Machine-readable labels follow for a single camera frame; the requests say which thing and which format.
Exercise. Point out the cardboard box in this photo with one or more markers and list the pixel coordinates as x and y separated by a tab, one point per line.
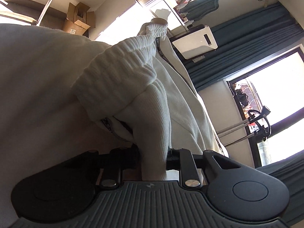
79	19

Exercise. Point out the right teal curtain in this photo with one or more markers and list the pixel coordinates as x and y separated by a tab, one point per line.
290	172

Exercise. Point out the wavy vanity mirror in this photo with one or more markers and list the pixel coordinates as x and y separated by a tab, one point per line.
195	10

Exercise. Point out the black framed window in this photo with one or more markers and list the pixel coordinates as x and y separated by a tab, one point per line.
270	100

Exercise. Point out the left teal curtain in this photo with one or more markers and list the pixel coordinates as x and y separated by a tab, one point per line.
243	41

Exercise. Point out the cream zip-up sweater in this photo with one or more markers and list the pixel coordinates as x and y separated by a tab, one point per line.
57	87

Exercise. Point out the white back chair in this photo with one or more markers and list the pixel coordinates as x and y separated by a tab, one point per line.
194	42

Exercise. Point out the teal curtain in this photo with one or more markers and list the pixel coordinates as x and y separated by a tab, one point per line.
290	172
243	41

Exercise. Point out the white dresser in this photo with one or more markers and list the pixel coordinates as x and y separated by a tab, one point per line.
117	20

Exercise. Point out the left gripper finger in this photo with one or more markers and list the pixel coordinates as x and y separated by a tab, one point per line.
182	161

